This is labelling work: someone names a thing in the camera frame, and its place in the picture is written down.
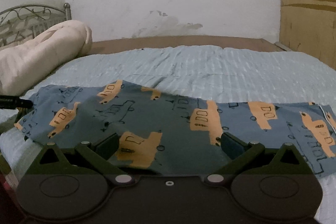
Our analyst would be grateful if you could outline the blue pants with orange cars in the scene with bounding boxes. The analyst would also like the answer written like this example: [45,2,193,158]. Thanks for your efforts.
[15,80,335,177]

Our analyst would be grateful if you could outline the brown mattress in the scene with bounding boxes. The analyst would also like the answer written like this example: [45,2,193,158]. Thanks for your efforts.
[89,35,282,55]

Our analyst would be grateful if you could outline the cream rolled blanket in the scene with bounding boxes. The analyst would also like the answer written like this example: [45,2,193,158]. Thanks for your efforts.
[1,20,93,96]

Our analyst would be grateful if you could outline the metal bed headboard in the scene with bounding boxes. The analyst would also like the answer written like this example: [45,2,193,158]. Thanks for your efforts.
[1,3,72,48]

